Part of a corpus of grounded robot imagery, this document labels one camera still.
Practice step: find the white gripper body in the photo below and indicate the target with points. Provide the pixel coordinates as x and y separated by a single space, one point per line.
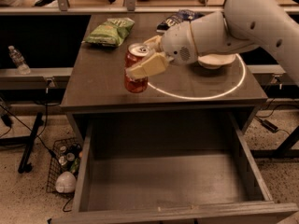
177 45

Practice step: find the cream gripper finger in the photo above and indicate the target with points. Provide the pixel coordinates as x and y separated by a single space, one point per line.
154 43
149 66

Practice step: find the red coke can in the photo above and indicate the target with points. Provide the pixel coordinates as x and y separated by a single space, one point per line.
135 80

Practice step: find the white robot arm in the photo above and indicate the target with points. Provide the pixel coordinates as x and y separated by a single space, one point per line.
243 25

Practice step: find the open grey top drawer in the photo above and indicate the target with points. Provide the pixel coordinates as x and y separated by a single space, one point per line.
170 167

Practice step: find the blue chip bag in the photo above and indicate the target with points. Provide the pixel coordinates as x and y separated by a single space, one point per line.
177 18

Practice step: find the white paper bowl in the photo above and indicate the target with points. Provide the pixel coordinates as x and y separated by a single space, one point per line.
216 61

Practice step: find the green chip bag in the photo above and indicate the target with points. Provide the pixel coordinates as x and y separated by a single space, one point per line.
110 33

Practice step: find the black power adapter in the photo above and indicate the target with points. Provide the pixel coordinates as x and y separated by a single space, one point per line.
269 125

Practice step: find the green bottle in basket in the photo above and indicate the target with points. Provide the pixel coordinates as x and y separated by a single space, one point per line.
75 166

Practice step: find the clear plastic water bottle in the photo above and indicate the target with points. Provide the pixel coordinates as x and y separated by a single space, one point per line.
17 58

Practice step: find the white round object in basket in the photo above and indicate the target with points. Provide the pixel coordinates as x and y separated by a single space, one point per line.
65 183

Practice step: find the black stand leg left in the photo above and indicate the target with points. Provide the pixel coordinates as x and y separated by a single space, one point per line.
25 166

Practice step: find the black wire basket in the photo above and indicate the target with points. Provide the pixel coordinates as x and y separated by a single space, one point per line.
65 151

